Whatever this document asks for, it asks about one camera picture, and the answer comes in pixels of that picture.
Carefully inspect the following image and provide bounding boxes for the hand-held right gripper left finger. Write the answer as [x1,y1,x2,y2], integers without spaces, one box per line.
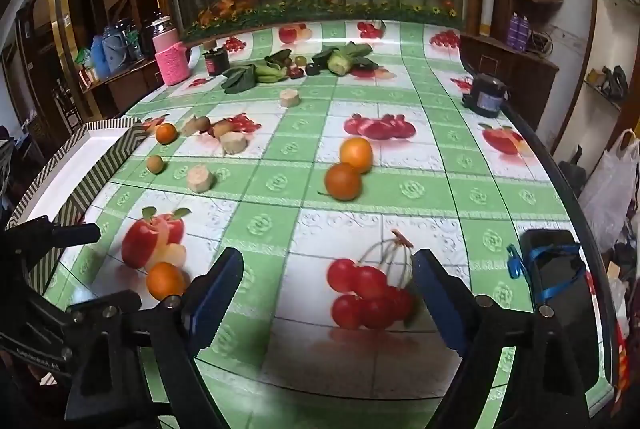
[65,247,246,429]

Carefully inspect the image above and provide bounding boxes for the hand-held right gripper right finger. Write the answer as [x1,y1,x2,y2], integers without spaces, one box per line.
[411,248,593,429]

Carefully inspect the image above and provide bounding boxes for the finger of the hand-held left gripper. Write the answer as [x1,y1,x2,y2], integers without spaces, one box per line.
[66,290,144,328]
[22,216,102,251]

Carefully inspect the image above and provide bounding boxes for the orange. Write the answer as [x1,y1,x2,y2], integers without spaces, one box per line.
[155,122,179,146]
[339,137,374,174]
[324,163,363,202]
[146,261,187,302]

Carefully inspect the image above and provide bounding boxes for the striped cardboard box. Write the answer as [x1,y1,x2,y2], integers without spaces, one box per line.
[5,118,151,295]

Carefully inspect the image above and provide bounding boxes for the fruit print green tablecloth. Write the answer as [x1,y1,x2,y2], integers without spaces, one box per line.
[42,20,618,429]

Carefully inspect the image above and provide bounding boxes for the black phone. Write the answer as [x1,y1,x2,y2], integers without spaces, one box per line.
[517,229,601,390]

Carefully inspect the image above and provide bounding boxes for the wooden shelf unit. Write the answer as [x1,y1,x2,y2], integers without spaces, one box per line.
[82,56,166,120]

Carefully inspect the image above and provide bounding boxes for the grey blue water bottle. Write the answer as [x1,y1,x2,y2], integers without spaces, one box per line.
[107,21,133,70]

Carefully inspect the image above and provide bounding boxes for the clear plastic bottle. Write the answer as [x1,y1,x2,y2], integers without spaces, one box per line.
[127,26,146,62]

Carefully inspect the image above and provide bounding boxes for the pink knitted thermos jug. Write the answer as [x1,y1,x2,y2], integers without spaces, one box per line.
[150,11,201,87]

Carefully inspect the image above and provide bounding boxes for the white plastic bag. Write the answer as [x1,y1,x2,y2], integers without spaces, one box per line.
[577,129,640,250]

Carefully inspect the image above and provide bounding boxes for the dark red jar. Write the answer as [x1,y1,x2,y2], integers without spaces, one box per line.
[202,49,231,77]

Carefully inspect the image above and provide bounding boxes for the green bok choy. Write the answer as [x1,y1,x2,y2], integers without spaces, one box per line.
[221,50,293,90]
[312,41,381,76]

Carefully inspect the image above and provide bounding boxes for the wooden side cabinet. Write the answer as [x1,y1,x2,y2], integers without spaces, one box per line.
[460,33,560,130]

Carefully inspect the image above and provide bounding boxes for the black shoes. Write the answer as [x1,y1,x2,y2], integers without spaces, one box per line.
[600,65,630,98]

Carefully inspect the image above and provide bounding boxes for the blue strap with clip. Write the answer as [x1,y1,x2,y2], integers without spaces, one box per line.
[506,243,587,305]

